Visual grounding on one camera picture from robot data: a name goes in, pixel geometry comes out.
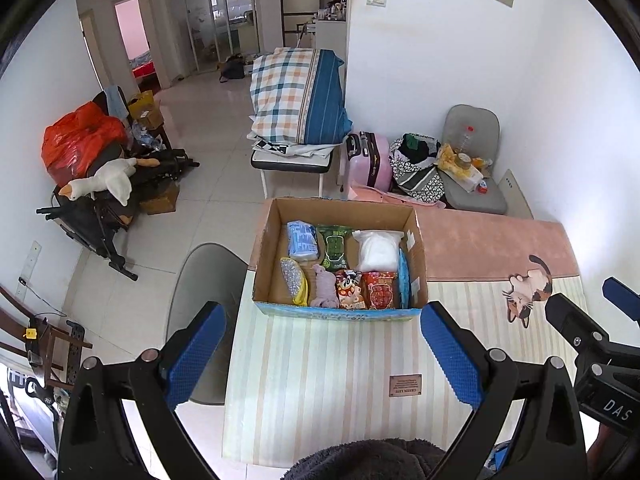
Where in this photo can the red plastic bag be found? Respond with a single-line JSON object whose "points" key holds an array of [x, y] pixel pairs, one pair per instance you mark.
{"points": [[75, 145]]}

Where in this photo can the glass sliding door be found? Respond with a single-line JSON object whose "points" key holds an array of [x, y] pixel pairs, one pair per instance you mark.
{"points": [[210, 20]]}

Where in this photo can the dark fleece clothing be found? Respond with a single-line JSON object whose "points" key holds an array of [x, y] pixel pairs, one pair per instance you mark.
{"points": [[365, 462]]}

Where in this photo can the red snack packet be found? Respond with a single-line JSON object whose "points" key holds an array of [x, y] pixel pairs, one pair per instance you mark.
{"points": [[379, 291]]}

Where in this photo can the plaid folded quilt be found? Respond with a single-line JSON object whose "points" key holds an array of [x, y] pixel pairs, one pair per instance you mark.
{"points": [[280, 95]]}

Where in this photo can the white wall socket strip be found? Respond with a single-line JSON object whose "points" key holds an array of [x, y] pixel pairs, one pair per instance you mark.
{"points": [[29, 265]]}

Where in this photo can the dark green packet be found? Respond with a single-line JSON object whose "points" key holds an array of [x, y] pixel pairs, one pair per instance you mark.
{"points": [[334, 250]]}

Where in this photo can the long blue striped packet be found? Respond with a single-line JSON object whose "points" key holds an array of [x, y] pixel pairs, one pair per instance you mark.
{"points": [[404, 280]]}

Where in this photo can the yellow plastic bag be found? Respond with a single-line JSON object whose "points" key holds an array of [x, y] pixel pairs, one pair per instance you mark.
{"points": [[446, 155]]}

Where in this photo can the brown mat label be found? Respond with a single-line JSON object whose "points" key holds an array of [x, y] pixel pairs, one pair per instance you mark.
{"points": [[405, 385]]}

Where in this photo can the grey round chair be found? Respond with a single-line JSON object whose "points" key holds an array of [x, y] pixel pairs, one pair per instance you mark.
{"points": [[210, 275]]}

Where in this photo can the pink suitcase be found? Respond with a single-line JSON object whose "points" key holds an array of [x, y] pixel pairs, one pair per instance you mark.
{"points": [[375, 165]]}

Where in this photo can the black folded stroller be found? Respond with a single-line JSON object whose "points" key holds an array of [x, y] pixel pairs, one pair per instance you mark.
{"points": [[85, 220]]}

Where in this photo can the blue tissue pack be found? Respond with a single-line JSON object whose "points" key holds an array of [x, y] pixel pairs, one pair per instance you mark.
{"points": [[302, 240]]}

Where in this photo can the red bedspread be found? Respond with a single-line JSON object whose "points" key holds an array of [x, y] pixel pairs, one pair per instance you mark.
{"points": [[145, 67]]}

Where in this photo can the black white patterned bag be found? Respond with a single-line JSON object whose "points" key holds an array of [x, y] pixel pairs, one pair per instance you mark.
{"points": [[420, 180]]}

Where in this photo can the white slotted panel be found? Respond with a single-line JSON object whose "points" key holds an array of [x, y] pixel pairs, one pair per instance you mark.
{"points": [[517, 194]]}

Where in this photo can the small brown cardboard box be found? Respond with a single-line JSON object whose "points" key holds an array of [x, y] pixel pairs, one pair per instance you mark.
{"points": [[160, 200]]}

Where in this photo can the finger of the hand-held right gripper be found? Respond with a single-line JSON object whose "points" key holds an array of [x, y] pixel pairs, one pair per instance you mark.
{"points": [[570, 316], [622, 296]]}

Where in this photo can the white plastic bag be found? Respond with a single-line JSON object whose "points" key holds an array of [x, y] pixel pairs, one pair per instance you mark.
{"points": [[377, 252]]}

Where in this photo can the white goose plush toy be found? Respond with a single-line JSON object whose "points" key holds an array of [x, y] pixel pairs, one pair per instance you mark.
{"points": [[110, 177]]}

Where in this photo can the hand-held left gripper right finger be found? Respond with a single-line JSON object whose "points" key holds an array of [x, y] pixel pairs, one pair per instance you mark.
{"points": [[450, 357]]}

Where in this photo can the grey padded chair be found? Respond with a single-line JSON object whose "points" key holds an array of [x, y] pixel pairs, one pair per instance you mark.
{"points": [[475, 201]]}

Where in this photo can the brown tape roll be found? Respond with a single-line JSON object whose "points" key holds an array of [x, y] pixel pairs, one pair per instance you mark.
{"points": [[462, 160]]}

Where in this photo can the white bench stool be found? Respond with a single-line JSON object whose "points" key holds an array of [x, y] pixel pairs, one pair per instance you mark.
{"points": [[290, 160]]}

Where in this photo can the silver and yellow scrubber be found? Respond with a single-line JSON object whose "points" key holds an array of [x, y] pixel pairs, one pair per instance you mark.
{"points": [[292, 277]]}

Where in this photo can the white cabinet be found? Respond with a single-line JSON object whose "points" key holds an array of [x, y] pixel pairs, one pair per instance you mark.
{"points": [[331, 37]]}

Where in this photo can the dark wooden stool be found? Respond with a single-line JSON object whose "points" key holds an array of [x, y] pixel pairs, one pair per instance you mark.
{"points": [[50, 355]]}

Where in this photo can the white wrapped package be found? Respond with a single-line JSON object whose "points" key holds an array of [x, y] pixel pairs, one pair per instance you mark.
{"points": [[467, 178]]}

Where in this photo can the clear plastic bottle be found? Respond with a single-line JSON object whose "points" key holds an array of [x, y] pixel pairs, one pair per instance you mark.
{"points": [[467, 140]]}

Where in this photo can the orange cartoon snack packet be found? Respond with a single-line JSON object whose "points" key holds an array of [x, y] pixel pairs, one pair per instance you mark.
{"points": [[349, 292]]}

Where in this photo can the person's right forearm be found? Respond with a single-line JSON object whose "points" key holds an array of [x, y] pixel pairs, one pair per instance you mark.
{"points": [[605, 447]]}

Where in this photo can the black floor bag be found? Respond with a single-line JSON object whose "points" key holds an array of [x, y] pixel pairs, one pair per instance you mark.
{"points": [[232, 69]]}

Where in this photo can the blue and silver object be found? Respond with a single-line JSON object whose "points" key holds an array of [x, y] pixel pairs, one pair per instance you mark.
{"points": [[500, 455]]}

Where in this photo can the purple soft cloth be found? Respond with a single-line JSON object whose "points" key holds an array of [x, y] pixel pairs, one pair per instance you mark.
{"points": [[324, 287]]}

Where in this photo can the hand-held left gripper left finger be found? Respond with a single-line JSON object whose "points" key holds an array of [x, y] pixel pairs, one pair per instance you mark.
{"points": [[195, 357]]}

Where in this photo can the light blue cloth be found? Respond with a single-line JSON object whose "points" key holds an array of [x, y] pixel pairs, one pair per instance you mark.
{"points": [[115, 102]]}

